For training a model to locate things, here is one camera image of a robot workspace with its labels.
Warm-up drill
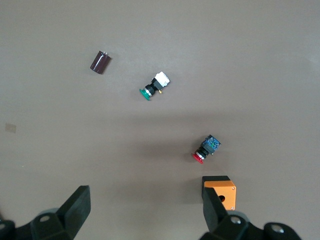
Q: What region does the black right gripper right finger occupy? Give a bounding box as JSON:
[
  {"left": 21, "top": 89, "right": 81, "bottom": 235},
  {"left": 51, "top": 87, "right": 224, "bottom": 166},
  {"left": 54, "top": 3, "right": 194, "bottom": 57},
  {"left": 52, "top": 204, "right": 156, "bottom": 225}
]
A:
[{"left": 199, "top": 186, "right": 251, "bottom": 240}]

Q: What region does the green mushroom push button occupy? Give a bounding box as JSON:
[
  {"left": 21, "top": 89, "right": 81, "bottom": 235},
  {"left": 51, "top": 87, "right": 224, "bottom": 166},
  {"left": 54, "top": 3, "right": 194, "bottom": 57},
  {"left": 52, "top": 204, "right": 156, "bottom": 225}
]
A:
[{"left": 138, "top": 71, "right": 171, "bottom": 102}]

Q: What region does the red mushroom push button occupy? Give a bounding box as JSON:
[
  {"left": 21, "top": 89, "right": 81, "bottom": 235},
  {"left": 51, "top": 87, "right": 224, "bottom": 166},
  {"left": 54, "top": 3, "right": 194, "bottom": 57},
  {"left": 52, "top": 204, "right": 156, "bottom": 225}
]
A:
[{"left": 191, "top": 134, "right": 223, "bottom": 165}]

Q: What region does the dark maroon cylindrical capacitor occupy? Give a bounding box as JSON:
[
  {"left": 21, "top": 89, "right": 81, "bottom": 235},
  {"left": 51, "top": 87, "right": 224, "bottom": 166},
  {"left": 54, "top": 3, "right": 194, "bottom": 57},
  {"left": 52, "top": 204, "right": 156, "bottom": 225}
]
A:
[{"left": 89, "top": 50, "right": 112, "bottom": 75}]

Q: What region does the small brown tape patch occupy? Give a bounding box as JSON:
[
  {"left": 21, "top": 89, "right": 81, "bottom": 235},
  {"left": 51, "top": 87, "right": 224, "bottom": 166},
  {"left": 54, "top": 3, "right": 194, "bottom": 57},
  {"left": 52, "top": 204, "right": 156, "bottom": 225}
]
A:
[{"left": 4, "top": 122, "right": 17, "bottom": 134}]

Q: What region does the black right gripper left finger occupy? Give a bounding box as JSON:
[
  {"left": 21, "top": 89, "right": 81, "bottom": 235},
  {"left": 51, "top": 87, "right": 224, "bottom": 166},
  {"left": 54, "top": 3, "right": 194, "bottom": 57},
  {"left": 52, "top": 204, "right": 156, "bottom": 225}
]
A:
[{"left": 30, "top": 185, "right": 92, "bottom": 240}]

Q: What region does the orange push-button enclosure box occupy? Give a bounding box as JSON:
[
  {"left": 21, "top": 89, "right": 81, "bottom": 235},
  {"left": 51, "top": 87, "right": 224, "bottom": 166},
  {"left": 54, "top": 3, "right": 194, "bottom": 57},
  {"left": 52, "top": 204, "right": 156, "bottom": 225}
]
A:
[{"left": 201, "top": 175, "right": 237, "bottom": 211}]

